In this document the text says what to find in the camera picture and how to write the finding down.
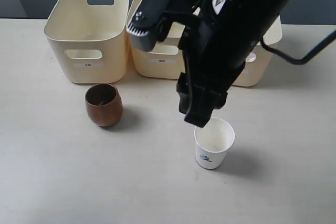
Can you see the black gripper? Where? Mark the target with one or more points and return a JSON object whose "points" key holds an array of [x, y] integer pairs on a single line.
{"points": [[204, 84]]}

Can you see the white paper cup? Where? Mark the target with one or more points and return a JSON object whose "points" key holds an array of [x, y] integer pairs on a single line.
{"points": [[212, 142]]}

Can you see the brown wooden cup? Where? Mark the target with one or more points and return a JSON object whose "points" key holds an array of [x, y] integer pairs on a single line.
{"points": [[104, 105]]}

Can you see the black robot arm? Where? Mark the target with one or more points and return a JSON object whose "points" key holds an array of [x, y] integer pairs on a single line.
{"points": [[232, 24]]}

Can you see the cream plastic bin middle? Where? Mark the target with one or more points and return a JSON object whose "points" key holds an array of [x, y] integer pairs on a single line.
{"points": [[165, 61]]}

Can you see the cream plastic bin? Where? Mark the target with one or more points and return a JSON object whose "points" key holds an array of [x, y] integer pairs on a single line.
{"points": [[258, 60], [165, 61], [88, 39]]}

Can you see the cream plastic bin right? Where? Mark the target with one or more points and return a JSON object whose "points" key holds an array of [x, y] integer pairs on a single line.
{"points": [[258, 60]]}

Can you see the cream plastic bin left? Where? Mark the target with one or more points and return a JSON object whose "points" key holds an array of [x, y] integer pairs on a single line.
{"points": [[88, 39]]}

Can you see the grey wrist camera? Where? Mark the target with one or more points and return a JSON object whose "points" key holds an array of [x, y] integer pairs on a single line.
{"points": [[142, 25]]}

